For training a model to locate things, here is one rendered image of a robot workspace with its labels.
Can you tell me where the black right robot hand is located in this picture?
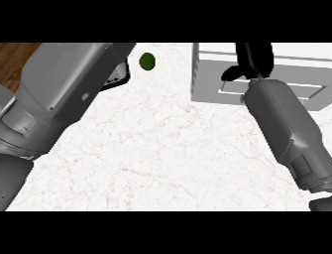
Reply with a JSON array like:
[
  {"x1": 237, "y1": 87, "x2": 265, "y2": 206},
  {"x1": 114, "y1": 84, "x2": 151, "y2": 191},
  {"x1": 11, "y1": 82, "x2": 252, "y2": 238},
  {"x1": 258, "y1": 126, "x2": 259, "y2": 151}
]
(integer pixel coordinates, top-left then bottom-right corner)
[{"x1": 221, "y1": 42, "x2": 275, "y2": 82}]

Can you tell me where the grey panelled drawer front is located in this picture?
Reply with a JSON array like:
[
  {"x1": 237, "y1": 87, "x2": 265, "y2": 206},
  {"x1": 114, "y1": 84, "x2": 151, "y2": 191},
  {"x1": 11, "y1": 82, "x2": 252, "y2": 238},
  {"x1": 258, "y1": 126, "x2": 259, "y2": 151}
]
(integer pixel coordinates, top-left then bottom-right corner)
[{"x1": 191, "y1": 52, "x2": 332, "y2": 112}]

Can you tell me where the white drawer cabinet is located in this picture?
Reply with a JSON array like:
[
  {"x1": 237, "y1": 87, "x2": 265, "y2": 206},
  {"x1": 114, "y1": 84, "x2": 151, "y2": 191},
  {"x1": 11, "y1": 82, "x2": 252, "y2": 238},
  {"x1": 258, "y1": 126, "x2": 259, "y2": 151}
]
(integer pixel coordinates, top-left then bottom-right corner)
[{"x1": 191, "y1": 42, "x2": 332, "y2": 112}]

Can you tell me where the dark green can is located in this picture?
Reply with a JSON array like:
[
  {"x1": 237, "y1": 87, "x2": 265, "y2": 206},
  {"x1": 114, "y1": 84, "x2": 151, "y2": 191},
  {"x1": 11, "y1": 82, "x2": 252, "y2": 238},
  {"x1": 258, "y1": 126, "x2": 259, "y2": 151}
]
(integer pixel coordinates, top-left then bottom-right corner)
[{"x1": 139, "y1": 52, "x2": 157, "y2": 71}]

